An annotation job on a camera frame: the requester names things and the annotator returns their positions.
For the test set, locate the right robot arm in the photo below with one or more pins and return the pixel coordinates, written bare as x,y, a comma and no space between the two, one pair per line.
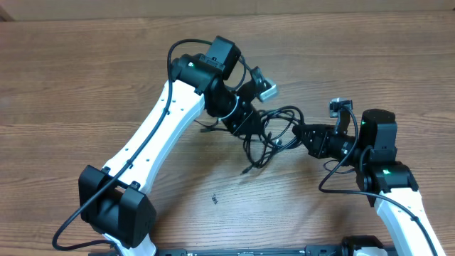
369,147

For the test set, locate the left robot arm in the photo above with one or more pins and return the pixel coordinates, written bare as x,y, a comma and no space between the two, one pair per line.
114,199

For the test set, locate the small black debris piece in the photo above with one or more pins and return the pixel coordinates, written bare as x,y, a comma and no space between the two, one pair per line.
214,199

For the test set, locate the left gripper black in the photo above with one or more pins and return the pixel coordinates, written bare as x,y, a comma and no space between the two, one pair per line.
239,124

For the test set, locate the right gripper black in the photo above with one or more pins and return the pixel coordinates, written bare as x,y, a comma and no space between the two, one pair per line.
318,141

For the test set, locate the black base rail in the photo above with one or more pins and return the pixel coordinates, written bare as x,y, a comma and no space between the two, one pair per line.
353,245

